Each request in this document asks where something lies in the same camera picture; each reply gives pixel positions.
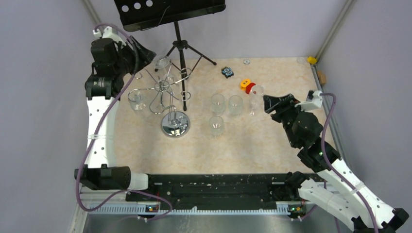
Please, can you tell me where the yellow corner bracket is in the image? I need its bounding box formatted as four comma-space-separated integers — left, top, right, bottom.
307, 56, 317, 65

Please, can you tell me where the black music stand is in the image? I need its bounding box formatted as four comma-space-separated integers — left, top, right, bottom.
113, 0, 226, 112

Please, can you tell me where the red round toy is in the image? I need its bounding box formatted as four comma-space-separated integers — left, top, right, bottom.
245, 83, 256, 95

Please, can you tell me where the aluminium frame post left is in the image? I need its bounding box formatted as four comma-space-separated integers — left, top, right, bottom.
82, 0, 120, 35

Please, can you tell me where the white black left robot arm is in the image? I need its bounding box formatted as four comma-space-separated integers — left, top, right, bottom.
74, 38, 156, 201

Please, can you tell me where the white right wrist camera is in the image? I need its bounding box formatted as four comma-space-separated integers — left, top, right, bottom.
295, 90, 323, 112

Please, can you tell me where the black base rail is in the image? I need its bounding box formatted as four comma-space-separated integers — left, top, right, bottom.
126, 172, 302, 211

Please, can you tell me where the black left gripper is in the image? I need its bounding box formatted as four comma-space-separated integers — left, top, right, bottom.
114, 35, 156, 76

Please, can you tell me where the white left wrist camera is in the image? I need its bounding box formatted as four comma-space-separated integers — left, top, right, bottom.
93, 26, 125, 45

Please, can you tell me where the large plain wine glass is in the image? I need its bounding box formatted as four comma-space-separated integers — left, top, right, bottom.
249, 85, 264, 116

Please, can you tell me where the aluminium frame post right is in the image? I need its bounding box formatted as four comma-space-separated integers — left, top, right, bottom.
315, 0, 357, 62

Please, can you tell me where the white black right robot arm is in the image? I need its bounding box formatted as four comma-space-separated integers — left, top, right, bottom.
263, 91, 409, 233

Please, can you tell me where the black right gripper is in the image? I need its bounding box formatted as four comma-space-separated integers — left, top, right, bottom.
263, 93, 306, 147

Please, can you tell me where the small wooden block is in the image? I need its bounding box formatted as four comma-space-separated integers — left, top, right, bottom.
317, 70, 327, 85

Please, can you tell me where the black blue small device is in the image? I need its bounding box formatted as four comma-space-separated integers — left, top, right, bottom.
221, 67, 234, 79

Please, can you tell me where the tall wine glass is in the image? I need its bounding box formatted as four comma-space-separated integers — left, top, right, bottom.
154, 55, 172, 72

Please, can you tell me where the yellow ring toy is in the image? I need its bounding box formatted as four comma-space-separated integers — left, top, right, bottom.
240, 79, 251, 90

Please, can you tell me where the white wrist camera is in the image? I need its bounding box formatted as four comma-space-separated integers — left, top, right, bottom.
93, 26, 125, 45
295, 90, 323, 112

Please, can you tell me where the chrome wine glass rack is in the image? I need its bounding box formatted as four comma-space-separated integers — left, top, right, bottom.
135, 64, 191, 138

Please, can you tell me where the aluminium frame post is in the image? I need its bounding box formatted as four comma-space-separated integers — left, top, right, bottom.
82, 0, 120, 35
315, 0, 357, 62

